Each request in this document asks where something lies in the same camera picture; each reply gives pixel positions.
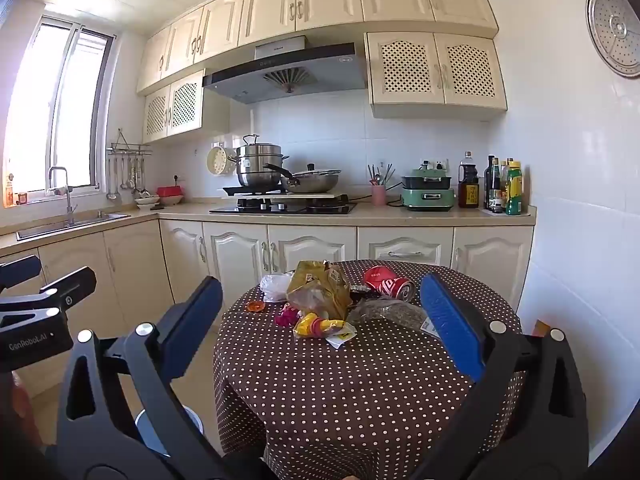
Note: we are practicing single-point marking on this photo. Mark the kitchen window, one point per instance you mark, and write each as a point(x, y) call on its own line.
point(75, 110)

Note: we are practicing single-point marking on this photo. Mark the row of hanging steel utensils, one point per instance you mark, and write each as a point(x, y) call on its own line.
point(111, 194)

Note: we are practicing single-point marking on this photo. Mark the steel faucet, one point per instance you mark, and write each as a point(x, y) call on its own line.
point(67, 200)

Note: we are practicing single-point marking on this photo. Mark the cream base cabinet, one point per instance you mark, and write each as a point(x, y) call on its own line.
point(235, 255)

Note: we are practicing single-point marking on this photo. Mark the white printed wrapper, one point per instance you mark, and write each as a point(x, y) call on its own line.
point(339, 341)

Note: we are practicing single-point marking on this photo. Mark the light blue trash bin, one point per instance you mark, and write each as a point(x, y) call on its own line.
point(195, 422)

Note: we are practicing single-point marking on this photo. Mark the pink wrapper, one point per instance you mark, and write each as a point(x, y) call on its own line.
point(286, 316)

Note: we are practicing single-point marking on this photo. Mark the small glass jar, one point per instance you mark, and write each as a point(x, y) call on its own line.
point(21, 198)

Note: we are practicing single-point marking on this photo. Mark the orange package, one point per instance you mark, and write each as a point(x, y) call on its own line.
point(542, 328)

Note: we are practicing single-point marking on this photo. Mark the round steel steamer plate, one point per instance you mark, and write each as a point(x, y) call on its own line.
point(617, 27)

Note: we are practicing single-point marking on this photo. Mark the black gas hob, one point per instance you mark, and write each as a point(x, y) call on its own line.
point(290, 208)

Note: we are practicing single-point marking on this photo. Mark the white wall outlet with plugs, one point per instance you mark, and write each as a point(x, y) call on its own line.
point(440, 164)

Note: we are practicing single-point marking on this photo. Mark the orange bottle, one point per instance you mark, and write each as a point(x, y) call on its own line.
point(9, 190)

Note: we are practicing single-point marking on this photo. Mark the green electric cooker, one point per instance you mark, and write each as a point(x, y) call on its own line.
point(427, 197)

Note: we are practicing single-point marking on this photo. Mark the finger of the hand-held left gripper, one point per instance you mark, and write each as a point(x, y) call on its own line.
point(20, 270)
point(70, 285)

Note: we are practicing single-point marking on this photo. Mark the small orange object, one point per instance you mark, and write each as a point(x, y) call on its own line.
point(255, 306)

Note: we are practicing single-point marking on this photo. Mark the yellow brown snack bag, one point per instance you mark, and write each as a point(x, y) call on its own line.
point(320, 290)

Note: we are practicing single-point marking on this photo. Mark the white paper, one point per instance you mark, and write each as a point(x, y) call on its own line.
point(274, 287)

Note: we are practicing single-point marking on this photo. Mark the brown polka dot tablecloth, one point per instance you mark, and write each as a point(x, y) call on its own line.
point(350, 400)

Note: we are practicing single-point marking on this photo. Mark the wall utensil rack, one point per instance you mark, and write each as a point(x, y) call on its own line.
point(130, 149)

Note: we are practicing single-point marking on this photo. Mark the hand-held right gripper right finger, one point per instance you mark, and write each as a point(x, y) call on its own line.
point(450, 325)

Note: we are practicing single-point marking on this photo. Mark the steel sink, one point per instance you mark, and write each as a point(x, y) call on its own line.
point(75, 225)

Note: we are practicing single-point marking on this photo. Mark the black induction cooker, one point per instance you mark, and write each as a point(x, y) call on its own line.
point(240, 191)

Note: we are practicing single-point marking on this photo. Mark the yellow red wrapper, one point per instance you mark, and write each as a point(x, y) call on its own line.
point(315, 327)

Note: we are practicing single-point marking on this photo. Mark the grey range hood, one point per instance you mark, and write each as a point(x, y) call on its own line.
point(280, 75)

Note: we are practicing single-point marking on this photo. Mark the red soda can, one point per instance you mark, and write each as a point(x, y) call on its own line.
point(385, 284)

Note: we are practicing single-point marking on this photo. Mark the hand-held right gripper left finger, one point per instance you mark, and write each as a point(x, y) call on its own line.
point(197, 310)

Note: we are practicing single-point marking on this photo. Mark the clear packet of dark seeds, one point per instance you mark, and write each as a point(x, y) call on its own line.
point(390, 312)

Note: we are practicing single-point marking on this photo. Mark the steel wok with lid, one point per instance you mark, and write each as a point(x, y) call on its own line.
point(315, 180)

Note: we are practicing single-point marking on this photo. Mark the steel steamer pot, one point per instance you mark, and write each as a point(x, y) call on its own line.
point(257, 170)

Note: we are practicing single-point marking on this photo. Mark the dark glass bottle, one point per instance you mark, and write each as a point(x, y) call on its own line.
point(496, 190)
point(488, 185)

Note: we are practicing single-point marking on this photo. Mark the cream round colander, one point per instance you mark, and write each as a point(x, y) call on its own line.
point(217, 160)

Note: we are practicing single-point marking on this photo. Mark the pink chopstick holder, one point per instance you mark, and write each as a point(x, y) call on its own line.
point(378, 195)

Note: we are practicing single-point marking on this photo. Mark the large soy sauce bottle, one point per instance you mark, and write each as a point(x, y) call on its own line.
point(469, 187)

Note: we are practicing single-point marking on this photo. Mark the red plastic box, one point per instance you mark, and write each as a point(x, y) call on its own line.
point(169, 191)

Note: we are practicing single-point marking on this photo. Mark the light shallow bowl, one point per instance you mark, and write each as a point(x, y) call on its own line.
point(172, 201)

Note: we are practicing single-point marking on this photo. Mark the green bottle yellow label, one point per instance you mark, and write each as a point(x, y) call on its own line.
point(514, 190)

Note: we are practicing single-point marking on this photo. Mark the cream lattice door cabinet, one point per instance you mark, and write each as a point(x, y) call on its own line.
point(172, 105)
point(435, 70)

